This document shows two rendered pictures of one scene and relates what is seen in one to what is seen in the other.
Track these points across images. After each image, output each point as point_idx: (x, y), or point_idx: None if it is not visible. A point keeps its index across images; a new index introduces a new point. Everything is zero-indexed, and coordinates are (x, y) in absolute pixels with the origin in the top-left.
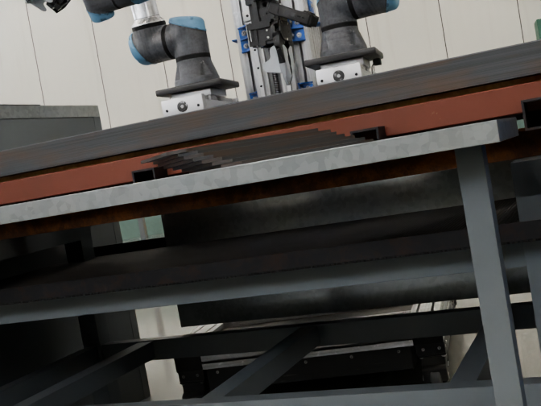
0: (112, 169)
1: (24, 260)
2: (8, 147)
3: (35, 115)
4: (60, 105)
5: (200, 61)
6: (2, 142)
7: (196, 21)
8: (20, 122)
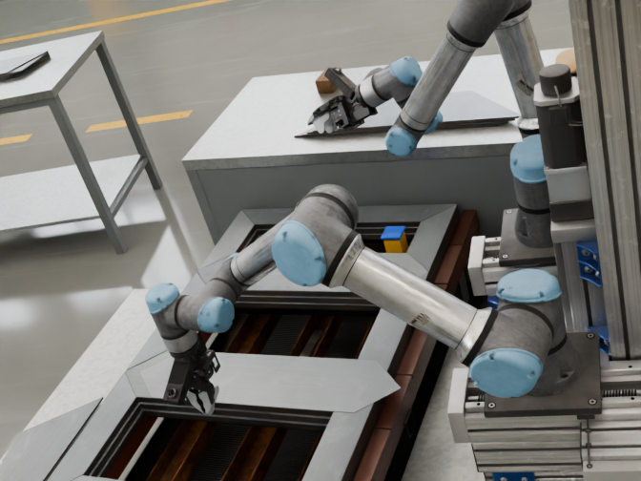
0: None
1: None
2: (411, 184)
3: (454, 155)
4: (502, 143)
5: (523, 217)
6: (402, 179)
7: (518, 170)
8: (430, 161)
